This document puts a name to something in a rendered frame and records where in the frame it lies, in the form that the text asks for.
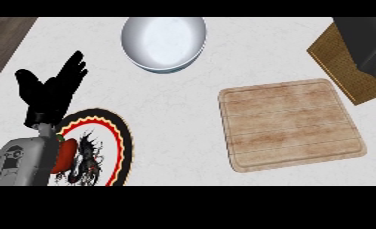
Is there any red pepper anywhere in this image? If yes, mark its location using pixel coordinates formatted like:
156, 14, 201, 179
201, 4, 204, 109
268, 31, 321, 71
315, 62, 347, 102
51, 134, 80, 175

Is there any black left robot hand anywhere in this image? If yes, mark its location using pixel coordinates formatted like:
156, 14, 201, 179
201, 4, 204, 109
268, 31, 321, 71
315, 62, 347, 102
14, 50, 91, 130

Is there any black-rimmed patterned plate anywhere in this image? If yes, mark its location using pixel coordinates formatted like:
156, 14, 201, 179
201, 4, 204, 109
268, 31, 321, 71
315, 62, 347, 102
48, 107, 136, 187

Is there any wooden cutting board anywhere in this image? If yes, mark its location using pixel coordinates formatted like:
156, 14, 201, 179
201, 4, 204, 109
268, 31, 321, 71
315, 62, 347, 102
216, 77, 369, 174

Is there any white bowl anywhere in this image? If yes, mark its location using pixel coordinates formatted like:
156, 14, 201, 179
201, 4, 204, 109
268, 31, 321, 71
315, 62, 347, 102
122, 17, 209, 74

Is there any brown wicker basket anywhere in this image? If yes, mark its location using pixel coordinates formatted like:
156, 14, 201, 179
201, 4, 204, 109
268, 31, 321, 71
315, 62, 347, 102
306, 22, 376, 106

